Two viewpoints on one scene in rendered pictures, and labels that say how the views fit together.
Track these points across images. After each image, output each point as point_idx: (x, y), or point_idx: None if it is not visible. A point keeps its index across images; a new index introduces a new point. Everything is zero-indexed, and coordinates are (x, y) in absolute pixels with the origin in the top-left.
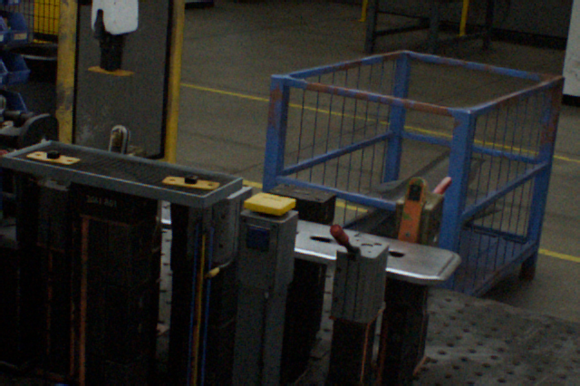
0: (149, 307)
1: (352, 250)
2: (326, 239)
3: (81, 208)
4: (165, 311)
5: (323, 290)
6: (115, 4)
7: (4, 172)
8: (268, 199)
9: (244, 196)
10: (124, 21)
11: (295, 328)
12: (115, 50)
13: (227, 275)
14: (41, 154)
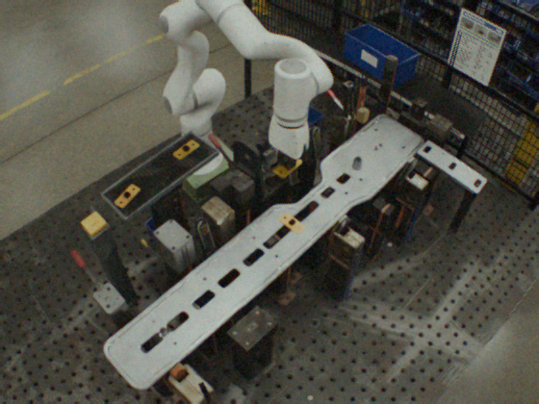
0: None
1: (91, 280)
2: (243, 356)
3: None
4: (312, 310)
5: (246, 370)
6: (270, 129)
7: None
8: (93, 221)
9: (164, 245)
10: (279, 144)
11: None
12: (281, 156)
13: (166, 264)
14: (193, 145)
